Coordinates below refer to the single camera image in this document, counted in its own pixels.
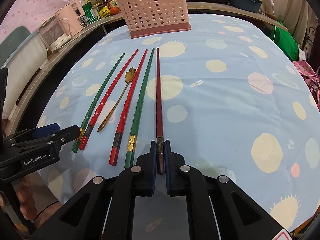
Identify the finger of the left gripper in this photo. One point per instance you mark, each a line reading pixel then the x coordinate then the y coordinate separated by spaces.
pixel 45 131

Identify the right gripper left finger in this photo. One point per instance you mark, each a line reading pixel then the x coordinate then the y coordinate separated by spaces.
pixel 147 176

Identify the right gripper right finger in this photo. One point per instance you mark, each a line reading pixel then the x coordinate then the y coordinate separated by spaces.
pixel 173 161

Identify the dark maroon chopstick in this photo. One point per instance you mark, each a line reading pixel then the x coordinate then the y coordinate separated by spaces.
pixel 159 117

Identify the gold flower spoon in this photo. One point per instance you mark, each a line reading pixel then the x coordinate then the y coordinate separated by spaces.
pixel 129 77

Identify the person left hand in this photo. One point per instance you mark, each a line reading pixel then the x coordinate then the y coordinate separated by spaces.
pixel 37 203

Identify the white dish rack bin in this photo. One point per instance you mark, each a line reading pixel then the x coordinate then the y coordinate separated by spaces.
pixel 22 53

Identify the blue patterned tablecloth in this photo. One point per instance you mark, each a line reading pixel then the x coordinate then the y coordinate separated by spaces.
pixel 233 104

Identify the white clear blender jug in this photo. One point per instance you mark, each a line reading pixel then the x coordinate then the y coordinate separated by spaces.
pixel 53 34

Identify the pink electric kettle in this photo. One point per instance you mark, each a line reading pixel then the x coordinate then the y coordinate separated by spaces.
pixel 69 16

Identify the pink dotted curtain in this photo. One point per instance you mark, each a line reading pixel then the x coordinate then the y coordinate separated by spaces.
pixel 30 14

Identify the yellow snack packet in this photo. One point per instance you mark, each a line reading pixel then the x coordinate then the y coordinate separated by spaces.
pixel 104 12

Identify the red tomato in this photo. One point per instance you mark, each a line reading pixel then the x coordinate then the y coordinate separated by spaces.
pixel 114 10

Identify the pink perforated utensil basket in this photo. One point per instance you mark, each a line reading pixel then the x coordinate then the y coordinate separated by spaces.
pixel 149 17

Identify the green bag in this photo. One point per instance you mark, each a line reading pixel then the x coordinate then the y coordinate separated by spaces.
pixel 286 43

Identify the beige curtain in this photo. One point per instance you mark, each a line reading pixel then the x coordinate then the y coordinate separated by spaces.
pixel 296 15

